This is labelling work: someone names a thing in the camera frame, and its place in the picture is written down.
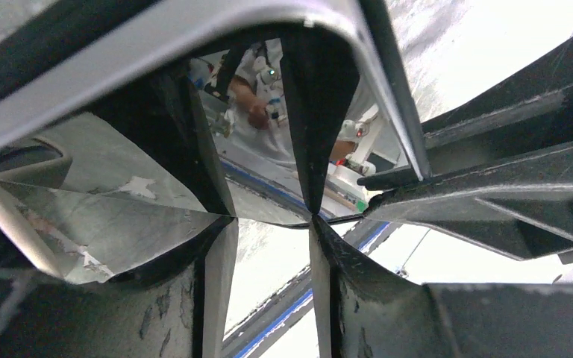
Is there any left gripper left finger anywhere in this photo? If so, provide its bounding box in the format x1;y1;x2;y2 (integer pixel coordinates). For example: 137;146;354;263
0;217;238;357

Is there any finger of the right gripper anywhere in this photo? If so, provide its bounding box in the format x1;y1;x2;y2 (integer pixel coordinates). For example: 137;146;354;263
361;36;573;260

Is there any black phone case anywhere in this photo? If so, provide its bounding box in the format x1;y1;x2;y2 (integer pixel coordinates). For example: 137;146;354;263
0;0;433;288

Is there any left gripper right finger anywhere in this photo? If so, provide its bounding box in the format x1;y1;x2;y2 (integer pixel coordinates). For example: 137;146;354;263
309;216;573;357

